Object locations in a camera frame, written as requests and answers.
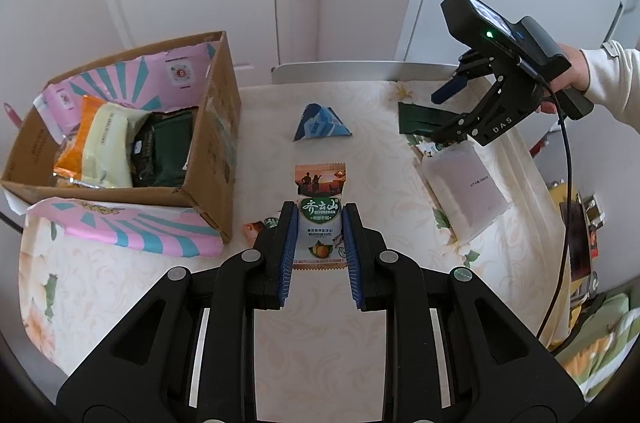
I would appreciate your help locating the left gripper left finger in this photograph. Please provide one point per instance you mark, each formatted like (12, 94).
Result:
(277, 251)

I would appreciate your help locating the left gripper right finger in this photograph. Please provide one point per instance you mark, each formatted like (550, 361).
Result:
(362, 252)

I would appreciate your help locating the apricot snack packet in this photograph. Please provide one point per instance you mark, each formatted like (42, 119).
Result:
(320, 243)

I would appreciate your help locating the blue triangular snack packet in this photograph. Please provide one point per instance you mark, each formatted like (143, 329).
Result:
(320, 121)

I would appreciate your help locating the dark green snack packet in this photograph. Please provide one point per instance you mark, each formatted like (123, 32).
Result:
(161, 148)

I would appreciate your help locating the white sleeve right forearm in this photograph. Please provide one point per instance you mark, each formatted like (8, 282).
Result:
(614, 79)

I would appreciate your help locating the person's right hand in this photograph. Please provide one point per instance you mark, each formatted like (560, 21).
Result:
(577, 76)

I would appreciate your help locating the small orange snack packet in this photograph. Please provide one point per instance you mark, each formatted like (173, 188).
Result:
(255, 228)

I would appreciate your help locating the white translucent snack bag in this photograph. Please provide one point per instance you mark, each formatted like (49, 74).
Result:
(464, 190)

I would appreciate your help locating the white bed footboard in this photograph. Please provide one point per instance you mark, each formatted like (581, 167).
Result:
(359, 71)

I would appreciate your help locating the pale yellow snack bag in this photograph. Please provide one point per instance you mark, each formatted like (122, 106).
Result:
(107, 152)

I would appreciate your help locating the cardboard box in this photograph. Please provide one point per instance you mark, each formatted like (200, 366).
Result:
(187, 72)

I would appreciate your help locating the orange snack bag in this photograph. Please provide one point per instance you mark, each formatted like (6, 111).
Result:
(70, 163)

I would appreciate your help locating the green striped blanket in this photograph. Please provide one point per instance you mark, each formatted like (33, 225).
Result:
(601, 346)

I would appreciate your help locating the pink mop handle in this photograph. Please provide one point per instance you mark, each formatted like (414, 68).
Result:
(14, 118)

